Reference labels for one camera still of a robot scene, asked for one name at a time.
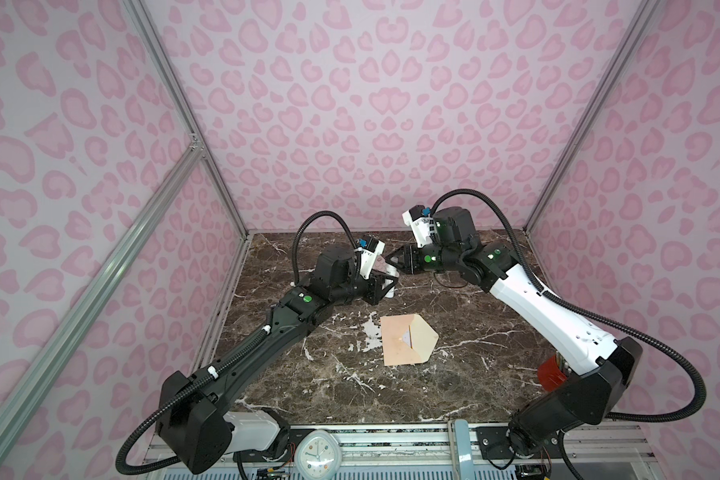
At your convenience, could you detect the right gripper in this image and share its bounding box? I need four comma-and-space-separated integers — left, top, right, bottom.
384, 241, 464, 274

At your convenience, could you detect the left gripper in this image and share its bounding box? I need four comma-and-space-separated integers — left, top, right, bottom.
331, 266, 399, 307

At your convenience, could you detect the peach envelope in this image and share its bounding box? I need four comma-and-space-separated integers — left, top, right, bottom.
380, 314, 439, 367

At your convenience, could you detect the white glue stick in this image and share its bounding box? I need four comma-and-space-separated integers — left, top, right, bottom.
374, 257, 399, 277

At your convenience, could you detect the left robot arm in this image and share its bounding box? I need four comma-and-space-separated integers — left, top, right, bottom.
155, 236, 397, 474

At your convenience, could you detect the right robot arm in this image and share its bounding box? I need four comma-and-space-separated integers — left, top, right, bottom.
385, 205, 642, 457

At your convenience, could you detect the light blue tape strip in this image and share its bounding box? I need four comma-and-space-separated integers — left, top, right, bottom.
448, 419, 476, 480

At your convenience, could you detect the red pencil cup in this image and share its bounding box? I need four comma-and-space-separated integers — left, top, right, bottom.
537, 355, 568, 392

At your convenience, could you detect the white desk clock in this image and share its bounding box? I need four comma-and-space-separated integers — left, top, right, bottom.
294, 430, 343, 480

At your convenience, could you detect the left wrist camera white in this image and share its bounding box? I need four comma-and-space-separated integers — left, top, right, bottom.
356, 235, 385, 280

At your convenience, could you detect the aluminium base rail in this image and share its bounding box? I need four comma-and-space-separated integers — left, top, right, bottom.
136, 422, 661, 480

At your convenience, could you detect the aluminium frame strut left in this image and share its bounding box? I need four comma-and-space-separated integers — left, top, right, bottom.
123, 0, 249, 239

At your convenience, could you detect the aluminium frame strut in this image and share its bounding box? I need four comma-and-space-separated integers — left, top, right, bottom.
524, 0, 665, 235
123, 0, 249, 239

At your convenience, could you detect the left black cable conduit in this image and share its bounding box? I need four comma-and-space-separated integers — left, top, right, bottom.
115, 209, 361, 476

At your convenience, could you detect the black cable conduit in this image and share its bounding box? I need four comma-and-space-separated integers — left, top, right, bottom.
115, 209, 361, 476
429, 188, 708, 424

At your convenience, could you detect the right black cable conduit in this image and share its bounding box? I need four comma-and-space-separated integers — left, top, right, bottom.
429, 188, 708, 424

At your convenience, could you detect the aluminium frame strut right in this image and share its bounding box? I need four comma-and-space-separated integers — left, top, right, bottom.
524, 0, 665, 235

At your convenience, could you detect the aluminium diagonal frame bar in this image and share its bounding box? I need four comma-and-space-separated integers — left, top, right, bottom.
0, 144, 205, 466

